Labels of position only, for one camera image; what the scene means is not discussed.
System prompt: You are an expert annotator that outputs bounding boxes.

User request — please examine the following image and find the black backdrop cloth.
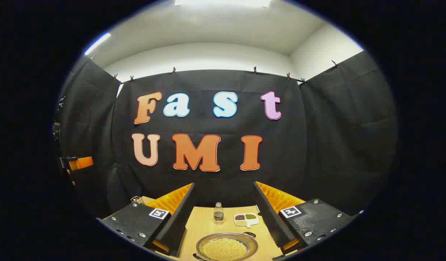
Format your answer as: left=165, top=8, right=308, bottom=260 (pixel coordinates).
left=56, top=51, right=399, bottom=221

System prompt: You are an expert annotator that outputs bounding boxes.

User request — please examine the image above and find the pile of soybeans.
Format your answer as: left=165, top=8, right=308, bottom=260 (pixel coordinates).
left=203, top=238, right=247, bottom=261

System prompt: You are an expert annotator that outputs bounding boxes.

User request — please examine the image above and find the ceiling light strip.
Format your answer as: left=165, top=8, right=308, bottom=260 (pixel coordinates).
left=174, top=0, right=273, bottom=8

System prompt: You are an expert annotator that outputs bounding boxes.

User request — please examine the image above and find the clear plastic water bottle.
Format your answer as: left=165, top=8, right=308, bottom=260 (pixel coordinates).
left=213, top=202, right=224, bottom=224

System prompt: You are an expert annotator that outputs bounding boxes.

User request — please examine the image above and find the steel pot with black handles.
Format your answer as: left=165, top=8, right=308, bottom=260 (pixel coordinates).
left=193, top=232, right=259, bottom=261

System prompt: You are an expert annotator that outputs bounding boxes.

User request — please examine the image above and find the row of black cloth clips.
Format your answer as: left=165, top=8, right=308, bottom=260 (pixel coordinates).
left=89, top=54, right=341, bottom=86

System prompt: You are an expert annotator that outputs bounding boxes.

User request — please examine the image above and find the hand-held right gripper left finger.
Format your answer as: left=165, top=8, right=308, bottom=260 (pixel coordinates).
left=96, top=182, right=196, bottom=258

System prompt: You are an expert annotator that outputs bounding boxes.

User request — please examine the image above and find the divided white bean dish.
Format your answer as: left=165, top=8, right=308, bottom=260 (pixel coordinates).
left=234, top=213, right=259, bottom=228

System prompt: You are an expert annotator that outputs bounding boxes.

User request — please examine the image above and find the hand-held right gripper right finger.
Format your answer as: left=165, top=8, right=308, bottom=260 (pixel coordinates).
left=253, top=181, right=365, bottom=254

